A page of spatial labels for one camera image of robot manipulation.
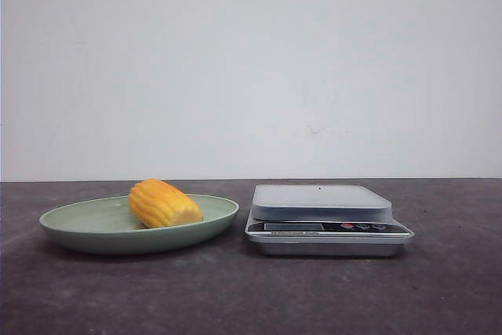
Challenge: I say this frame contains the yellow corn cob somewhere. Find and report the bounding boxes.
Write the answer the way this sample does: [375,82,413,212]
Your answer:
[127,178,204,228]

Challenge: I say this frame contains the silver digital kitchen scale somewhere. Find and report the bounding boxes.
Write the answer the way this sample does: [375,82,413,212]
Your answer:
[245,184,414,257]

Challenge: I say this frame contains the green oval plate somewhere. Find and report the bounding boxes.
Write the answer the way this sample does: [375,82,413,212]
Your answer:
[39,194,239,256]

